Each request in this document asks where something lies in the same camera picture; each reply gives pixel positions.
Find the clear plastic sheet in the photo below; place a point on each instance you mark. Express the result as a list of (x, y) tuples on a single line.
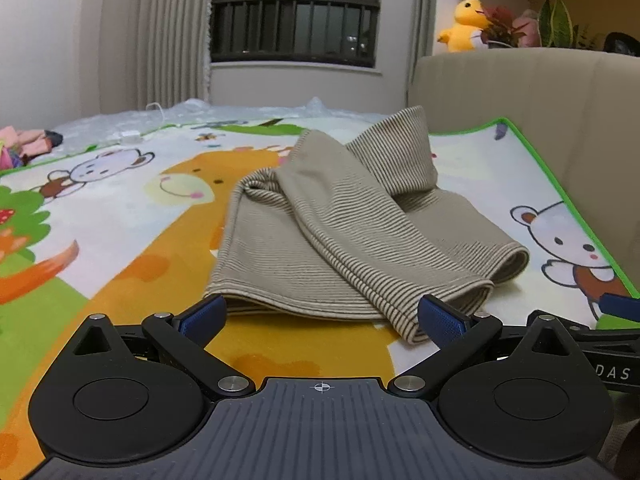
[(100, 125)]

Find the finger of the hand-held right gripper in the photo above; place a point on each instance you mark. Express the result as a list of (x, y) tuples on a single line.
[(621, 305)]

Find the beige pleated curtain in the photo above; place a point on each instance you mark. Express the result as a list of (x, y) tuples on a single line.
[(160, 35)]

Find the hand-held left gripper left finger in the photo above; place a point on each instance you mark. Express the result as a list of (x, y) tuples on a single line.
[(206, 314)]

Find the beige striped knit garment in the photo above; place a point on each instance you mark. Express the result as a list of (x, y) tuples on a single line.
[(325, 220)]

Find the pile of pink clothes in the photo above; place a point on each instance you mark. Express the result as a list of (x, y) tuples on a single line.
[(25, 147)]

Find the dark window with railing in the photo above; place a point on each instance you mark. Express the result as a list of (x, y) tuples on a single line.
[(295, 25)]

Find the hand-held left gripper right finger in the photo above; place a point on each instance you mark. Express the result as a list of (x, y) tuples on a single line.
[(442, 321)]

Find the red leafed plant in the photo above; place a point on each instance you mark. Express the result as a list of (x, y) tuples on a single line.
[(500, 22)]

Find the green striped leaf plant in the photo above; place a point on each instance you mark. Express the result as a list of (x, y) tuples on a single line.
[(555, 22)]

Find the cartoon animal printed mat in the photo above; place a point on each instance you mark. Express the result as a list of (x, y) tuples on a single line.
[(125, 220)]

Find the yellow plush duck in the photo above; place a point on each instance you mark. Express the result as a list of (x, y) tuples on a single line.
[(462, 30)]

